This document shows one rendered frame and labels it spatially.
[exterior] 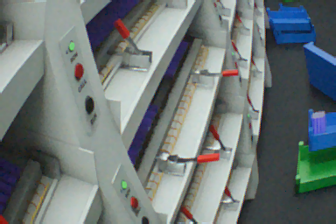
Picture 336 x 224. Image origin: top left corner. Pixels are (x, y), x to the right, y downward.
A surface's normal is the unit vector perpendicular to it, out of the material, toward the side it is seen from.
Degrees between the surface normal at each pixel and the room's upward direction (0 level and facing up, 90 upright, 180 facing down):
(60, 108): 90
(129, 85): 19
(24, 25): 90
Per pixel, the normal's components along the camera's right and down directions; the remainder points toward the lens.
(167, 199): 0.05, -0.81
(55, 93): -0.23, 0.56
